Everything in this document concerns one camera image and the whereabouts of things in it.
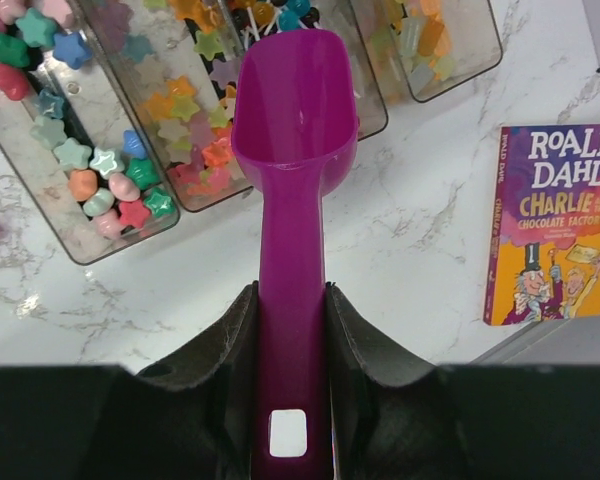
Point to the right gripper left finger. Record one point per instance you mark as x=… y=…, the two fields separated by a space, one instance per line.
x=186 y=416

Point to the clear bin opaque star candies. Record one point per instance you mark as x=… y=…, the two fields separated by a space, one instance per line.
x=72 y=127

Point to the magenta plastic scoop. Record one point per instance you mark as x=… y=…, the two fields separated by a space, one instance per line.
x=294 y=136

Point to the Roald Dahl paperback book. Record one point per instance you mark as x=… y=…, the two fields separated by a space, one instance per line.
x=544 y=258

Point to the clear bin translucent star candies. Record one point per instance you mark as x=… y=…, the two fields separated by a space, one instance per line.
x=176 y=64

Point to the clear bin popsicle candies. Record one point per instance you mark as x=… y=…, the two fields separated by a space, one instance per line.
x=421 y=49

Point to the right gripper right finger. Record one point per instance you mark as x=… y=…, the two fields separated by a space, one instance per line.
x=397 y=416

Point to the clear bin lollipops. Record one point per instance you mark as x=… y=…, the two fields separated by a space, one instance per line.
x=250 y=21

